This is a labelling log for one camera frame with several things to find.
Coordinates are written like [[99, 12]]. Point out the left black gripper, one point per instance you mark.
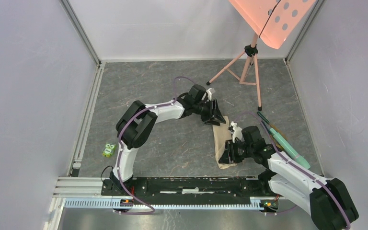
[[213, 116]]

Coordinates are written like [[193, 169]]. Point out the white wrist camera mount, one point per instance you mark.
[[210, 92], [236, 132]]

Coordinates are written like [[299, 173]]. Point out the beige cloth napkin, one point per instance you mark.
[[221, 135]]

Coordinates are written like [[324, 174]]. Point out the gold spoon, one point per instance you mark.
[[278, 131]]

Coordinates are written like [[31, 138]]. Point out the small green toy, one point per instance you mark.
[[109, 149]]

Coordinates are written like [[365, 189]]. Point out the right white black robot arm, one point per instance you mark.
[[327, 201]]

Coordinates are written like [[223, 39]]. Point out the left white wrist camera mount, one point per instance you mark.
[[210, 92]]

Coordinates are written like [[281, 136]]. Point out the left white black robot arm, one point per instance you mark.
[[137, 123]]

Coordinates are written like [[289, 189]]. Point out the pink music stand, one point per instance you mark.
[[272, 21]]

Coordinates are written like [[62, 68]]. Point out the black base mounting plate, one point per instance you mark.
[[190, 190]]

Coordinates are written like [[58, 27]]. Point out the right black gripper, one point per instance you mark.
[[228, 155]]

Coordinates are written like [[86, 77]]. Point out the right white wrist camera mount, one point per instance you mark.
[[236, 132]]

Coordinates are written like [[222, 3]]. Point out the white slotted cable duct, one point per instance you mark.
[[116, 203]]

